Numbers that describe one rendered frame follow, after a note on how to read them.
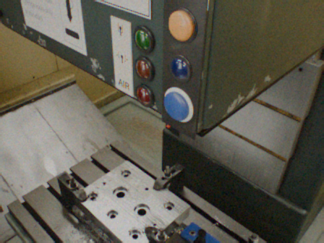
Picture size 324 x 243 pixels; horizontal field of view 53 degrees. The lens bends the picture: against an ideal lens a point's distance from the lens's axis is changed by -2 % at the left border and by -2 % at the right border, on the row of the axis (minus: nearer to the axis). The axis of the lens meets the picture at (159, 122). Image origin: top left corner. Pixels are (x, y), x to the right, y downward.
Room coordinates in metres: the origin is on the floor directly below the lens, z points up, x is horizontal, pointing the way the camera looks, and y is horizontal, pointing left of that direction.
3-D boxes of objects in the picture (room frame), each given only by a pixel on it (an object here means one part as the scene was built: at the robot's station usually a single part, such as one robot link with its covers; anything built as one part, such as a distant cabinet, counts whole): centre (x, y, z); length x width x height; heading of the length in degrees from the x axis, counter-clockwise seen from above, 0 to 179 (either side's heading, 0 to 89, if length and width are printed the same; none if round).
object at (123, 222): (0.68, 0.08, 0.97); 0.29 x 0.23 x 0.05; 46
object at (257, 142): (0.95, -0.26, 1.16); 0.48 x 0.05 x 0.51; 46
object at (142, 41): (0.30, 0.02, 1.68); 0.02 x 0.01 x 0.02; 46
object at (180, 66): (0.27, -0.02, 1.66); 0.02 x 0.01 x 0.02; 46
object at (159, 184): (0.78, -0.03, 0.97); 0.13 x 0.03 x 0.15; 136
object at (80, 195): (0.72, 0.27, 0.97); 0.13 x 0.03 x 0.15; 46
